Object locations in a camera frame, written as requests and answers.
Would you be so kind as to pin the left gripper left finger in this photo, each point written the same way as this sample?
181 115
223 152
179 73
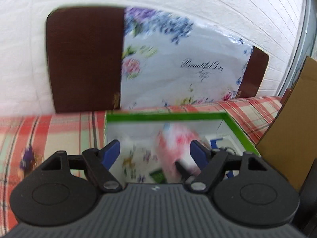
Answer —
96 164

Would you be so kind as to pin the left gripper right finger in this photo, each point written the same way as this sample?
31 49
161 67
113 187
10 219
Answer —
213 165

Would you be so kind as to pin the blue white small box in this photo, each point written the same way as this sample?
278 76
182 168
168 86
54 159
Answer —
224 142

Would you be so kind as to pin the pink white packet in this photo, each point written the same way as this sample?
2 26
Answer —
173 144

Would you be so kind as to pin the black yellow marker pen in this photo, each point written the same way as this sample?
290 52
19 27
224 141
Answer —
184 173

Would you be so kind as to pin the floral grey pouch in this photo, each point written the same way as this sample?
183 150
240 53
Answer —
140 163

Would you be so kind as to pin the green white cardboard box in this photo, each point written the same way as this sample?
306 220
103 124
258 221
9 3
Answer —
145 127

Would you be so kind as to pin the plaid bed sheet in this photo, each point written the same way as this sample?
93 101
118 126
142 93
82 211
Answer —
76 132

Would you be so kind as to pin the brown cardboard sheet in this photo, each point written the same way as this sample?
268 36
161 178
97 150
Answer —
289 144

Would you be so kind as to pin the floral white pillow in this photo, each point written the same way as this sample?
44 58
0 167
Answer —
168 59

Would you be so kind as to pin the dark brown headboard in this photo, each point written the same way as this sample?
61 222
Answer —
84 57

